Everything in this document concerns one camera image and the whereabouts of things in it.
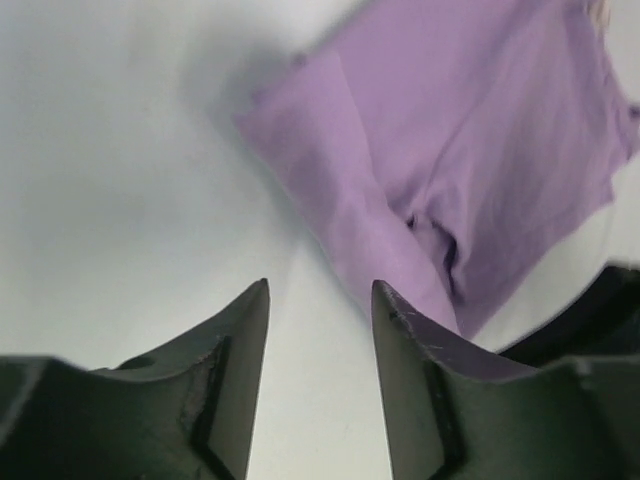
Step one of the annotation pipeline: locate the purple t shirt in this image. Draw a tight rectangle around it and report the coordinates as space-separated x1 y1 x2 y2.
236 1 639 337

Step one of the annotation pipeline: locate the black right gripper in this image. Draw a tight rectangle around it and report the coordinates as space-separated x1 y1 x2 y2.
500 264 639 367

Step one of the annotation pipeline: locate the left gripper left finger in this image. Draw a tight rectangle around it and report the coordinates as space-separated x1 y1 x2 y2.
1 280 270 479

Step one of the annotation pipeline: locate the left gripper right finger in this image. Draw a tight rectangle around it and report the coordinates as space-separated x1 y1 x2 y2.
371 281 639 479

